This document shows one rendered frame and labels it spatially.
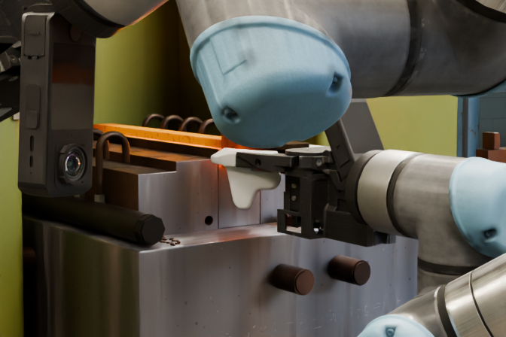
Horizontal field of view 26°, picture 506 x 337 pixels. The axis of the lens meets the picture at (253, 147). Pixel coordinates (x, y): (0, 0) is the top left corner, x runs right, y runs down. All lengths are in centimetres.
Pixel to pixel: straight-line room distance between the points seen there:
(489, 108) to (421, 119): 896
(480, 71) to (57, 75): 25
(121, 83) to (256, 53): 111
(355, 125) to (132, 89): 68
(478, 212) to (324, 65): 35
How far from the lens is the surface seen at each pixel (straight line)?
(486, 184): 87
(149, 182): 111
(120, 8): 65
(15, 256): 121
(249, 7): 55
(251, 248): 112
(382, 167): 96
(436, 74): 62
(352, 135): 101
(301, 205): 103
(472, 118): 851
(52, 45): 67
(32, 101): 68
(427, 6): 60
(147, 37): 166
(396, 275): 126
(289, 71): 53
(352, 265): 116
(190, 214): 114
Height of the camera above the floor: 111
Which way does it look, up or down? 5 degrees down
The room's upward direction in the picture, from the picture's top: straight up
